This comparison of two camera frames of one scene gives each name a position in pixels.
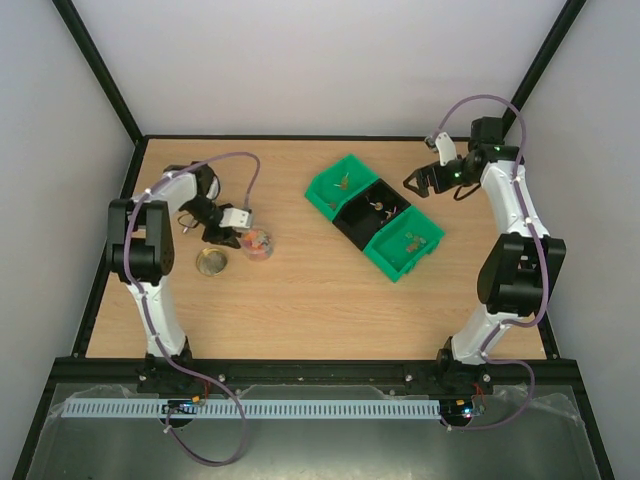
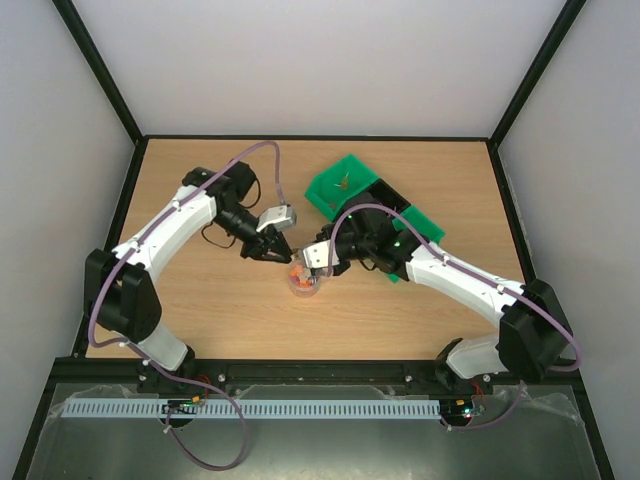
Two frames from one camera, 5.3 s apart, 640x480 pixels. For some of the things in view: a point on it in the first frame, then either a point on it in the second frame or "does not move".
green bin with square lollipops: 333,184 does not move
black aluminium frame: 84,369 does not move
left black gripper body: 212,235 → 258,244
